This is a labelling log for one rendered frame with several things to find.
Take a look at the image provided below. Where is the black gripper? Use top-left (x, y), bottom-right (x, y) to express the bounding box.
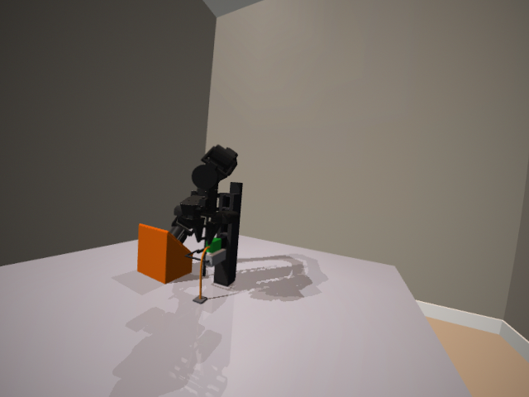
top-left (174, 189), bottom-right (239, 246)

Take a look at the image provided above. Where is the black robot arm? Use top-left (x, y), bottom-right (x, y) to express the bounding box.
top-left (170, 144), bottom-right (238, 244)

